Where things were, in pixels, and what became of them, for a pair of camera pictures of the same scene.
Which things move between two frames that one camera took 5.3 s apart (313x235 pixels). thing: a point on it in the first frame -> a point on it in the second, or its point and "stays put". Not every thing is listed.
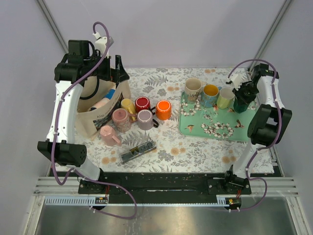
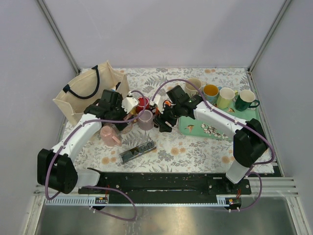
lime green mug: x=225 y=100 stays put
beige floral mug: x=193 y=87 stays put
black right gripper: x=241 y=99 -> x=161 y=119
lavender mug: x=145 y=120 stays put
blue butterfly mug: x=209 y=97 stays put
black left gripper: x=116 y=75 -> x=121 y=125
